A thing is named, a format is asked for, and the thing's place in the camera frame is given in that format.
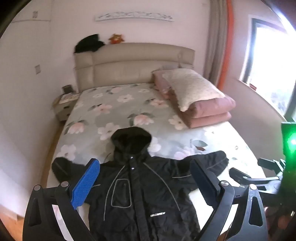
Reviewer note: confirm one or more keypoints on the orange plush toy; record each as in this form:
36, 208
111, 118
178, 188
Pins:
116, 38

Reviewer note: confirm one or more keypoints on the black cloth pile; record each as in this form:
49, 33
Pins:
89, 44

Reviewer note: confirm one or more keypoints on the small dark picture frame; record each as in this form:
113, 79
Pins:
67, 88

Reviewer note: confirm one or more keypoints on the folded pink quilt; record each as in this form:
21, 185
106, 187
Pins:
208, 111

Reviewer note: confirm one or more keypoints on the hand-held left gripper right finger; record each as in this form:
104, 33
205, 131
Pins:
204, 183

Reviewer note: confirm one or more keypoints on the orange curtain strip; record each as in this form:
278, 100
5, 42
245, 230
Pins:
225, 44

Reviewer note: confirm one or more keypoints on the grey curtain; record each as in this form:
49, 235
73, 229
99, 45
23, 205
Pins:
216, 41

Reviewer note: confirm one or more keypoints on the cream dotted pillow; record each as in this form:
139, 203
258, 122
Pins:
194, 88

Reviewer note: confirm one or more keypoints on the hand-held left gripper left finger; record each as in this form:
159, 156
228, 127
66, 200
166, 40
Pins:
85, 185

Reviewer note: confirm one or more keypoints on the person's right forearm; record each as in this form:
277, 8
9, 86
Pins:
276, 220

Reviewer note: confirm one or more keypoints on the dark framed window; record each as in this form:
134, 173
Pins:
270, 64

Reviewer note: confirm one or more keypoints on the beige nightstand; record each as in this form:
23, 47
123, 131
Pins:
63, 106

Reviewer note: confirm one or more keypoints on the black hooded jacket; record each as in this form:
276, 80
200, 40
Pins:
143, 192

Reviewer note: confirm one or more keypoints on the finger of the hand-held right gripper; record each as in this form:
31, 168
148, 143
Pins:
270, 163
242, 178

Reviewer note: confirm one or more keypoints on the white carved wall ornament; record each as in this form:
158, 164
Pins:
134, 16

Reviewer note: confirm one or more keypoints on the beige padded headboard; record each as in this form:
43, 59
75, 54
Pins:
129, 67

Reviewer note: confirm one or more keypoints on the bed with floral sheet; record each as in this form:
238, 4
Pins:
115, 111

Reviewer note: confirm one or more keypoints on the magazines on nightstand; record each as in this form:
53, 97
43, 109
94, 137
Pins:
69, 98

